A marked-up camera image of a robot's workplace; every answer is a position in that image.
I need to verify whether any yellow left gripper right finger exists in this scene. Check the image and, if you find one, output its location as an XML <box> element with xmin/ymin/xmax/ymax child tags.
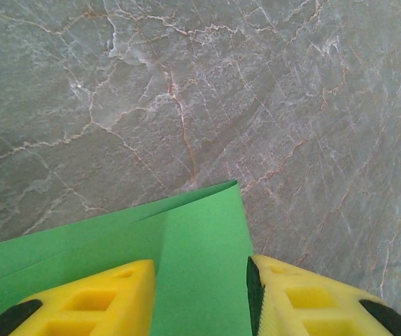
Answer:
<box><xmin>246</xmin><ymin>254</ymin><xmax>401</xmax><ymax>336</ymax></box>

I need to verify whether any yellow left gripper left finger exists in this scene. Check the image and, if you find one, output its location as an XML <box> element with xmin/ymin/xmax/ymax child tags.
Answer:
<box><xmin>0</xmin><ymin>258</ymin><xmax>157</xmax><ymax>336</ymax></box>

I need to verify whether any green paper sheet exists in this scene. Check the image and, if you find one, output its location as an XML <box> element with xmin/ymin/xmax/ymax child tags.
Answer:
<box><xmin>0</xmin><ymin>180</ymin><xmax>253</xmax><ymax>336</ymax></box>

